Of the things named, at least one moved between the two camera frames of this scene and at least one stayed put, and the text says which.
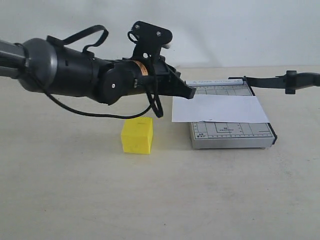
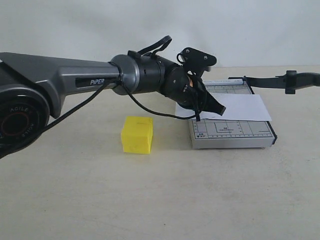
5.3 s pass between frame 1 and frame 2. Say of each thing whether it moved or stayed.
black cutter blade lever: stayed
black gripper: moved
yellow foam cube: stayed
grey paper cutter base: stayed
